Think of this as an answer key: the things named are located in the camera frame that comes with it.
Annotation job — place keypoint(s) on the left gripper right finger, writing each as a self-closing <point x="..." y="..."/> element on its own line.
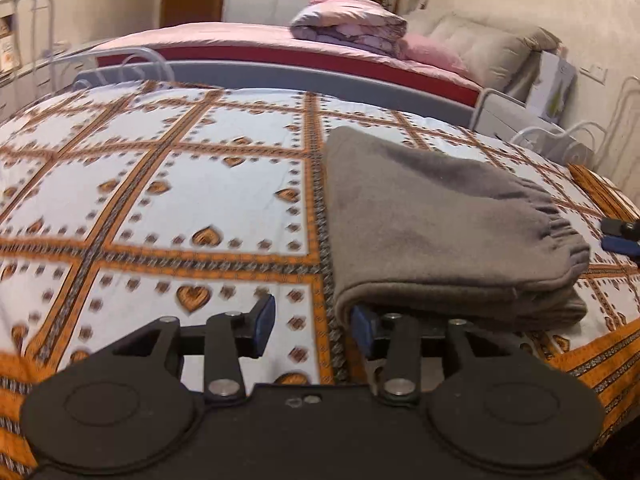
<point x="396" y="339"/>

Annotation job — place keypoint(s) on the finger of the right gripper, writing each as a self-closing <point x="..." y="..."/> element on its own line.
<point x="628" y="230"/>
<point x="621" y="246"/>

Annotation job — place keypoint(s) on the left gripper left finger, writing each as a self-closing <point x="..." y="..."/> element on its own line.
<point x="229" y="337"/>

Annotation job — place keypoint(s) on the grey sweatpants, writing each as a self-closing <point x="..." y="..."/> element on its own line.
<point x="417" y="231"/>

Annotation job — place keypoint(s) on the white cardboard box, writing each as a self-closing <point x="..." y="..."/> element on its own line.
<point x="550" y="90"/>

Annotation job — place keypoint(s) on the white nightstand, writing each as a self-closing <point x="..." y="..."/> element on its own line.
<point x="502" y="117"/>

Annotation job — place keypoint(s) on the orange heart patterned bedsheet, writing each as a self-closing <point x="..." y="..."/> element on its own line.
<point x="124" y="203"/>

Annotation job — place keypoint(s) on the beige padded headboard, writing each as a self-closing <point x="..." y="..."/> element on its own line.
<point x="500" y="53"/>

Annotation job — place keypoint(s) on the pink pillow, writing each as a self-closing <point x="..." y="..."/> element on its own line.
<point x="427" y="51"/>

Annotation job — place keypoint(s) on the large pink bed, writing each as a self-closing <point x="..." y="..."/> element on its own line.
<point x="238" y="56"/>

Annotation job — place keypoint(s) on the folded pink quilt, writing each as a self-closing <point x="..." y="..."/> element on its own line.
<point x="360" y="24"/>

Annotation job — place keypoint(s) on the framed picture on cabinet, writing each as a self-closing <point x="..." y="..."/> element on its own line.
<point x="10" y="58"/>

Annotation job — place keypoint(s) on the wall power socket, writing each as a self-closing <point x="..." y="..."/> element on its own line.
<point x="595" y="71"/>

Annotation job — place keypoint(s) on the white metal daybed frame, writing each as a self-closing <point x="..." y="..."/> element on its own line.
<point x="144" y="63"/>

